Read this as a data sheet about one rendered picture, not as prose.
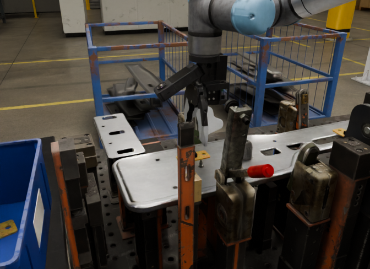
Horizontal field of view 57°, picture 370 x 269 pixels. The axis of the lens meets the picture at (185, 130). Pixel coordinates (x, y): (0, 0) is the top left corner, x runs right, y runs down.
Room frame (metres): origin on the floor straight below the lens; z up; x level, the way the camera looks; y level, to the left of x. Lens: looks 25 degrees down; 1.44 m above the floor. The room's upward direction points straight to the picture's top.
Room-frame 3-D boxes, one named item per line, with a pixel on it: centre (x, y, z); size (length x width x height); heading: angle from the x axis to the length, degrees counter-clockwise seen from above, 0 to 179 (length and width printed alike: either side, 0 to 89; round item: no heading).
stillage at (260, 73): (3.38, -0.80, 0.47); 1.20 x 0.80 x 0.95; 18
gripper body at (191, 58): (0.77, -0.05, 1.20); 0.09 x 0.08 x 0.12; 111
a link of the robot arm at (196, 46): (0.77, -0.04, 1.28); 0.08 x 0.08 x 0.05
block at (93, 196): (0.63, 0.21, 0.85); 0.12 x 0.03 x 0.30; 22
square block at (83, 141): (0.73, 0.26, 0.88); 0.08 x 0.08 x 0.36; 22
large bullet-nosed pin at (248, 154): (0.76, -0.16, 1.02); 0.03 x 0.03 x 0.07
